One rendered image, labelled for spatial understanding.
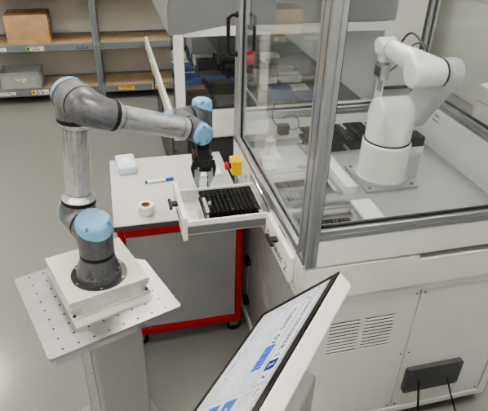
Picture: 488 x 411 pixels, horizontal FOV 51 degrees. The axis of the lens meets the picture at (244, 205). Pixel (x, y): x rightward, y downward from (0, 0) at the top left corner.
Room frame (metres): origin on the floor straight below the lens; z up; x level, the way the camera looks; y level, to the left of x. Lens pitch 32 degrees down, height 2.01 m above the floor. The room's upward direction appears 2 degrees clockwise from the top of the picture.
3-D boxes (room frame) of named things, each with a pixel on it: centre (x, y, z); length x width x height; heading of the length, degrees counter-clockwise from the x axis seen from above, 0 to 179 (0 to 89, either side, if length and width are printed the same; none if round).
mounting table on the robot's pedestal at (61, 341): (1.38, 0.52, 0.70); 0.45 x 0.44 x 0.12; 125
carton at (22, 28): (5.27, 2.20, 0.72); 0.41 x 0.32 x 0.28; 105
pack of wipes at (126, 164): (2.31, 0.60, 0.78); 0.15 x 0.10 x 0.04; 20
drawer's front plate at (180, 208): (1.75, 0.26, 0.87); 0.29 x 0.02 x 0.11; 15
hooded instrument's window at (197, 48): (3.58, 0.06, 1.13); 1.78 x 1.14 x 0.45; 15
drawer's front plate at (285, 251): (1.53, -0.13, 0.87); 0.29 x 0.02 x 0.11; 15
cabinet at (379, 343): (1.91, -0.53, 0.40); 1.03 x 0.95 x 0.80; 15
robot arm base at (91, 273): (1.39, 0.49, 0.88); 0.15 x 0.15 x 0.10
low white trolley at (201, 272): (2.16, 0.34, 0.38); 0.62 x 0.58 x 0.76; 15
